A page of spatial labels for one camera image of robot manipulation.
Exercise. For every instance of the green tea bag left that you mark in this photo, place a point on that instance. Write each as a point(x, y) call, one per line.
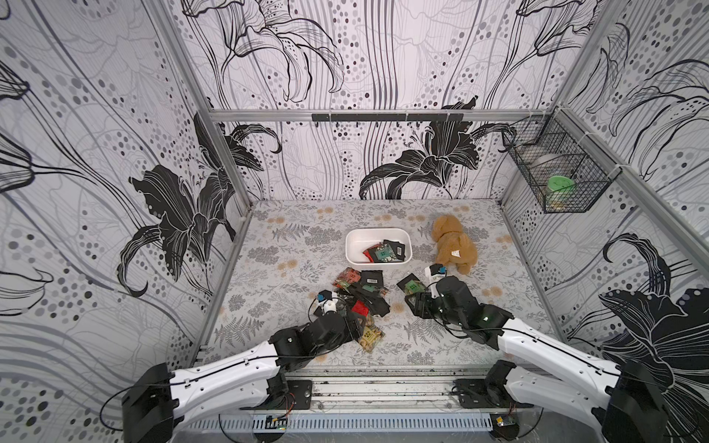
point(370, 338)

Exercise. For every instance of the black bar on rail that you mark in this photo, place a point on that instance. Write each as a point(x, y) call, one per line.
point(381, 117)

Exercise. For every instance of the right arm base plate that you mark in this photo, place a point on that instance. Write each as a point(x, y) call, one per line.
point(488, 392)

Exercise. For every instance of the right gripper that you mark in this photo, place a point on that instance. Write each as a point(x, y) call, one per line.
point(424, 296)

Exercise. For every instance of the black barcode tea bag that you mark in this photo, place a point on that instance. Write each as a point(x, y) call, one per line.
point(373, 281)

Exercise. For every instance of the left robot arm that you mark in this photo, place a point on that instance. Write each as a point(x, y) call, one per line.
point(163, 401)

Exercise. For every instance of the black wire basket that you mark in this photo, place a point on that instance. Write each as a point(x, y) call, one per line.
point(543, 146)

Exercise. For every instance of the white storage box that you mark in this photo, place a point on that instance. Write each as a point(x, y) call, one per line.
point(358, 240)

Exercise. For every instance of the green lid cup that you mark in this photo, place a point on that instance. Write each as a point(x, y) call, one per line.
point(559, 191)

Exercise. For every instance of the white cable duct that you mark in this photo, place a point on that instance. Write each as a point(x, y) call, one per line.
point(349, 423)

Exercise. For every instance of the orange label tea bag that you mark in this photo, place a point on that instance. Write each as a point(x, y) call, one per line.
point(398, 249)

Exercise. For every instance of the green label tea bag right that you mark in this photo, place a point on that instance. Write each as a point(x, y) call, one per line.
point(411, 285)

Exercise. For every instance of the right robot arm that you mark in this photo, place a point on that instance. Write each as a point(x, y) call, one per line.
point(621, 401)

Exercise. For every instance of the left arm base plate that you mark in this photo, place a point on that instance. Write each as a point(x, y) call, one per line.
point(293, 394)

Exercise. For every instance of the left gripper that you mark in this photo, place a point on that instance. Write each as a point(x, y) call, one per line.
point(356, 331)

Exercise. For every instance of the green tea bag bottom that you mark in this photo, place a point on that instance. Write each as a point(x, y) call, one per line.
point(384, 254)

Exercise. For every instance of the red black tea bag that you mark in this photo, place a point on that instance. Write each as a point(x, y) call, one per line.
point(347, 278)

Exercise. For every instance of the brown teddy bear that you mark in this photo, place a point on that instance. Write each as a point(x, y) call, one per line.
point(454, 246)

